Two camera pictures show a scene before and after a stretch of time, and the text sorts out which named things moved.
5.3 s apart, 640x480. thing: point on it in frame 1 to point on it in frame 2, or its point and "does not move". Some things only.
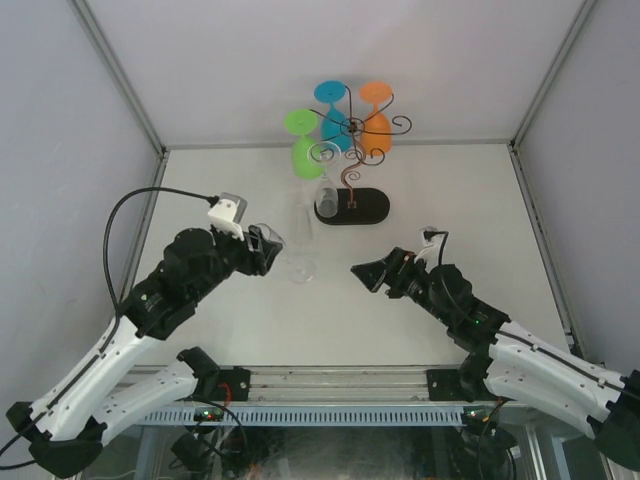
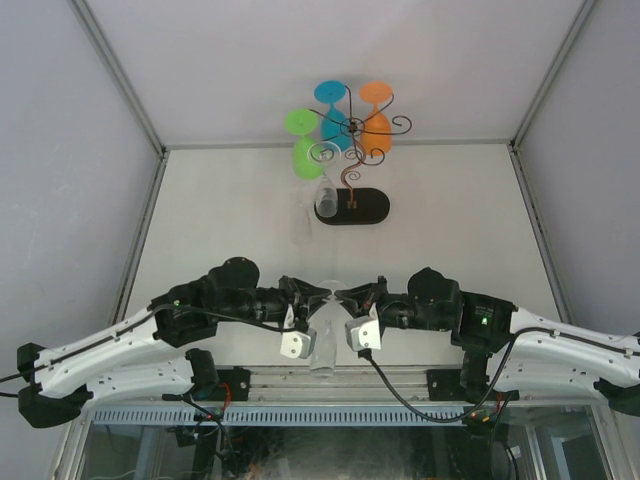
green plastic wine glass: x=306 y=160 does not move
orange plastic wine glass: x=376 y=128 does not move
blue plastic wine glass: x=336 y=127 does not move
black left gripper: x=264 y=249 to x=297 y=291
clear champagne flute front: x=327 y=201 does not move
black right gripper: x=396 y=266 to x=365 y=293
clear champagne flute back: x=297 y=270 to x=323 y=358
